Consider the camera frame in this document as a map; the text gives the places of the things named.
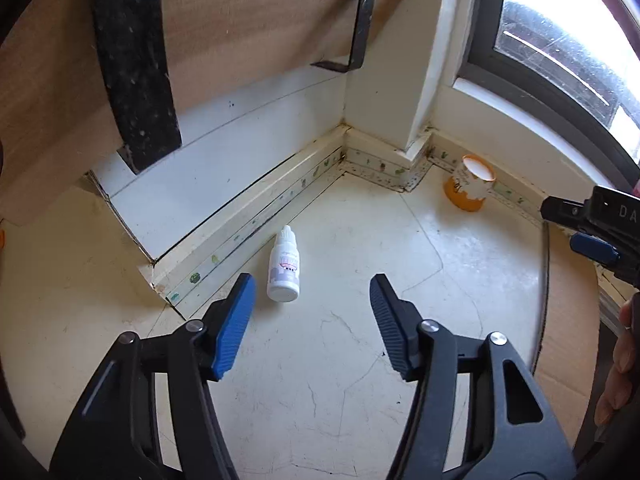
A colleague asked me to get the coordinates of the window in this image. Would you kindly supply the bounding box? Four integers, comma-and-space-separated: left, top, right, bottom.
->
452, 0, 640, 186

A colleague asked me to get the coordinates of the wooden cutting board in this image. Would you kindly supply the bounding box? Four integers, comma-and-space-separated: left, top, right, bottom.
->
0, 0, 448, 226

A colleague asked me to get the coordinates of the brown cardboard sheet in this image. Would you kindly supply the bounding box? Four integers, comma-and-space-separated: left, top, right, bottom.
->
532, 220, 601, 411

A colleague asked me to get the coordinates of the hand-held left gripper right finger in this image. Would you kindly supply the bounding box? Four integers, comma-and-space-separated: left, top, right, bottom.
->
369, 272, 578, 480

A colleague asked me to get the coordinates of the person's right hand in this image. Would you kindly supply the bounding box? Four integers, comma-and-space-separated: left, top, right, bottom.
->
594, 294, 640, 428

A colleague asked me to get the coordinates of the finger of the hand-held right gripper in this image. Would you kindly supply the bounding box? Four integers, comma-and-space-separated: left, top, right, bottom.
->
570, 232, 621, 267
540, 195, 591, 233

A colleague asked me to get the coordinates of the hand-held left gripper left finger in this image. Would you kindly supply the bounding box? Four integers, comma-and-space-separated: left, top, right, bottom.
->
49, 272, 257, 480

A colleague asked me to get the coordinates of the small white dropper bottle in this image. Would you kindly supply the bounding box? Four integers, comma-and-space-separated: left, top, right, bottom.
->
266, 226, 303, 304

